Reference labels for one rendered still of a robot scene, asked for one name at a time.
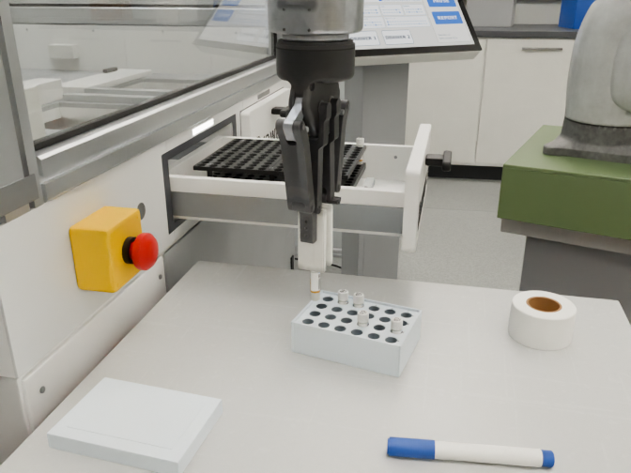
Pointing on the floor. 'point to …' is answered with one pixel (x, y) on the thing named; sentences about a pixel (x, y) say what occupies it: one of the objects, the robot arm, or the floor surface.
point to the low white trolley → (365, 381)
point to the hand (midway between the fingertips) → (315, 236)
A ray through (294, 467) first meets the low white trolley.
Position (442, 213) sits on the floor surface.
